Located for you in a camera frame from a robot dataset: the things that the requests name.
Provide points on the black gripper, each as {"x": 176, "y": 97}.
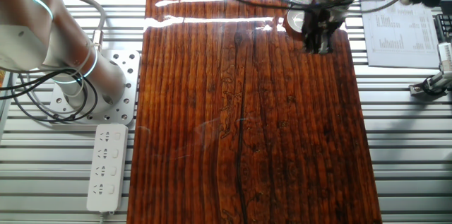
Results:
{"x": 321, "y": 24}

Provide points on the small white ceramic plate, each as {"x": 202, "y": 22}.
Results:
{"x": 294, "y": 20}

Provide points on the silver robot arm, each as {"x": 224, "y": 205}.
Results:
{"x": 35, "y": 22}

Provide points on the printed paper sheet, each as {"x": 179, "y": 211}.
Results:
{"x": 399, "y": 47}

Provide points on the black keyboard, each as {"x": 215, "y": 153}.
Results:
{"x": 445, "y": 28}

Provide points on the wood grain board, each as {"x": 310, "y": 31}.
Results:
{"x": 212, "y": 128}

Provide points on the white power strip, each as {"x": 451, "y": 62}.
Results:
{"x": 107, "y": 167}

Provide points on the metal camera mount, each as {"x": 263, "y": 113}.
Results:
{"x": 436, "y": 82}

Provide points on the small silver ribbed camera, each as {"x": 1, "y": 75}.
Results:
{"x": 445, "y": 54}

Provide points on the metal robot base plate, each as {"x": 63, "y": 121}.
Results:
{"x": 127, "y": 86}

